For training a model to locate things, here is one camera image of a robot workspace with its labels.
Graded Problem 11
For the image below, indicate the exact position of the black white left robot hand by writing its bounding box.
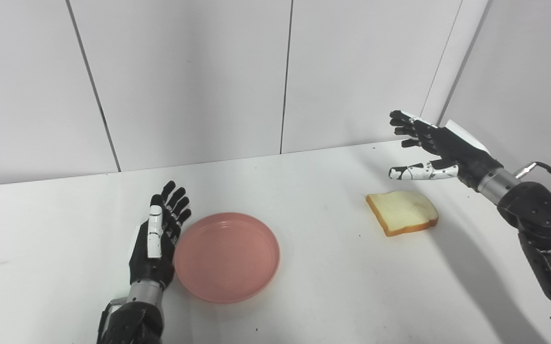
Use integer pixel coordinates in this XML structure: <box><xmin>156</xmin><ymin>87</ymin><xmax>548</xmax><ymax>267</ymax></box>
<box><xmin>129</xmin><ymin>181</ymin><xmax>192</xmax><ymax>290</ymax></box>

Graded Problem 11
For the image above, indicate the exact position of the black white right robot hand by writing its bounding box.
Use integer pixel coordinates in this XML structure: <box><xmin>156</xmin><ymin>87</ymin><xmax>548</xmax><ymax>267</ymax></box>
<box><xmin>389</xmin><ymin>110</ymin><xmax>504</xmax><ymax>189</ymax></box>

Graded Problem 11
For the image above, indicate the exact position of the pink round plate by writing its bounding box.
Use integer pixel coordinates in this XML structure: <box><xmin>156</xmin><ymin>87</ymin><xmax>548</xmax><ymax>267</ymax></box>
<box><xmin>173</xmin><ymin>213</ymin><xmax>281</xmax><ymax>304</ymax></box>

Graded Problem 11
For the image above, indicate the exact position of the slice of white bread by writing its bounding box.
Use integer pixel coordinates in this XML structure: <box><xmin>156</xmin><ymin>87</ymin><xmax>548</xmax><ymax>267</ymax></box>
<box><xmin>366</xmin><ymin>190</ymin><xmax>439</xmax><ymax>237</ymax></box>

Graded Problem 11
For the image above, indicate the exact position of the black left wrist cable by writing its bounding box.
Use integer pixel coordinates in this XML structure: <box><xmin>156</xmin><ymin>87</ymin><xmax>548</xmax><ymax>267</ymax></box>
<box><xmin>97</xmin><ymin>297</ymin><xmax>128</xmax><ymax>344</ymax></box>

